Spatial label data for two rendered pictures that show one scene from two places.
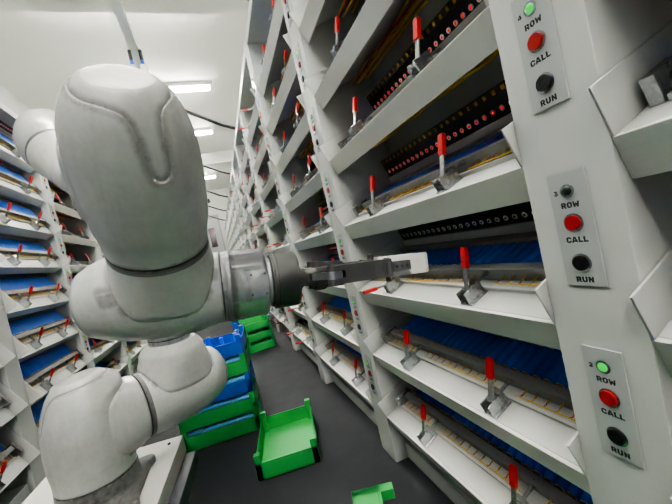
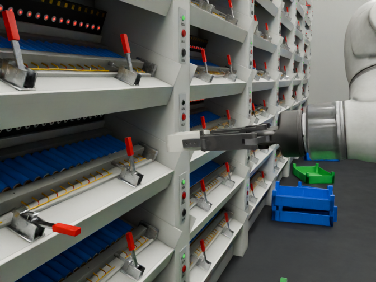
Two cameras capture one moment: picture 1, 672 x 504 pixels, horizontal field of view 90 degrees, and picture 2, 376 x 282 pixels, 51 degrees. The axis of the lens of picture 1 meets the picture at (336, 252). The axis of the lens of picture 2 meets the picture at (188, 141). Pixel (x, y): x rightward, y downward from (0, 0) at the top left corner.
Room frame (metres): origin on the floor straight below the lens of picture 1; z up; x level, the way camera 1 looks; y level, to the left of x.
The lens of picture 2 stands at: (1.03, 0.36, 0.73)
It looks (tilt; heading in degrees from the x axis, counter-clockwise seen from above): 9 degrees down; 221
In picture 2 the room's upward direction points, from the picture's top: straight up
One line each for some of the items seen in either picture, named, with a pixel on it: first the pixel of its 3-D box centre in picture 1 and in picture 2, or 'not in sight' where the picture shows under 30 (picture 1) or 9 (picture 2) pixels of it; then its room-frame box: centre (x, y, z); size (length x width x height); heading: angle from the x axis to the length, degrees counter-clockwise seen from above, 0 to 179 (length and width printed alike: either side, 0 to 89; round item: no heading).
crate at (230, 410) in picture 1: (220, 401); not in sight; (1.41, 0.62, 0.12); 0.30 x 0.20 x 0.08; 101
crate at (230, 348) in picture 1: (207, 347); not in sight; (1.41, 0.62, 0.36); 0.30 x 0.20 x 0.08; 101
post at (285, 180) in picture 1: (303, 211); not in sight; (1.70, 0.11, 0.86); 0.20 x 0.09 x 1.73; 109
